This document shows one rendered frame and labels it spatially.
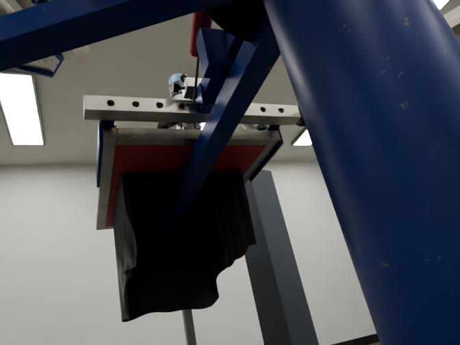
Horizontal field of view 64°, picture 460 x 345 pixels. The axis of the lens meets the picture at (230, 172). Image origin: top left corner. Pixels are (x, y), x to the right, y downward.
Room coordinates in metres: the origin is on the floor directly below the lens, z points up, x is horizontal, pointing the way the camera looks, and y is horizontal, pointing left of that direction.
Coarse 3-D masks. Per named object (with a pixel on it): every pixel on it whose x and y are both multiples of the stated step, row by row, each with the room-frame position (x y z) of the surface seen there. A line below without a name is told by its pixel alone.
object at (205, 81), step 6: (204, 78) 0.81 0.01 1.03; (204, 84) 0.82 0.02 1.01; (210, 84) 0.80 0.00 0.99; (216, 84) 0.81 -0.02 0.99; (222, 84) 0.81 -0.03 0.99; (204, 90) 0.83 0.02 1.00; (210, 90) 0.83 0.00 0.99; (216, 90) 0.83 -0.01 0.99; (204, 96) 0.85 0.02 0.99; (210, 96) 0.85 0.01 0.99; (216, 96) 0.86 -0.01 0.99; (198, 102) 0.89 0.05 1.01; (210, 102) 0.88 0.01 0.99; (198, 108) 0.90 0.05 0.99; (204, 108) 0.90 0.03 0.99; (210, 108) 0.91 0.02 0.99
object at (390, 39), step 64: (256, 0) 0.47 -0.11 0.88; (320, 0) 0.32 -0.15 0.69; (384, 0) 0.30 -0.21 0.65; (320, 64) 0.34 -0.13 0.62; (384, 64) 0.31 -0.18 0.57; (448, 64) 0.31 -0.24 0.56; (320, 128) 0.37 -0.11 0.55; (384, 128) 0.32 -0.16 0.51; (448, 128) 0.30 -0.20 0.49; (384, 192) 0.33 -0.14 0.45; (448, 192) 0.31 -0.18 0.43; (384, 256) 0.35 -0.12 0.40; (448, 256) 0.32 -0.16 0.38; (384, 320) 0.38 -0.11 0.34; (448, 320) 0.33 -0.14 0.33
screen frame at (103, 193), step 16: (112, 128) 0.89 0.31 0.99; (128, 128) 0.91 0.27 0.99; (144, 128) 0.93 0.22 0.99; (112, 144) 0.93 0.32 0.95; (128, 144) 0.95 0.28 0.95; (144, 144) 0.97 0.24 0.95; (160, 144) 0.99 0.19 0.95; (176, 144) 1.01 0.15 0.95; (192, 144) 1.03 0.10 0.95; (240, 144) 1.10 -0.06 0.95; (256, 144) 1.12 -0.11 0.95; (272, 144) 1.15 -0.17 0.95; (112, 160) 1.02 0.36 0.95; (256, 160) 1.25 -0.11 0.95; (96, 224) 1.58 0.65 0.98
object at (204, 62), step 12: (204, 36) 0.65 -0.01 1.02; (216, 36) 0.67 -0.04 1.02; (228, 36) 0.64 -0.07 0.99; (204, 48) 0.66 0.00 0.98; (216, 48) 0.67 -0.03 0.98; (228, 48) 0.66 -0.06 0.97; (204, 60) 0.67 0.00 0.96; (216, 60) 0.66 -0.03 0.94; (228, 60) 0.67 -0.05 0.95; (204, 72) 0.68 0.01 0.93; (216, 72) 0.69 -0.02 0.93; (228, 72) 0.70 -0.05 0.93
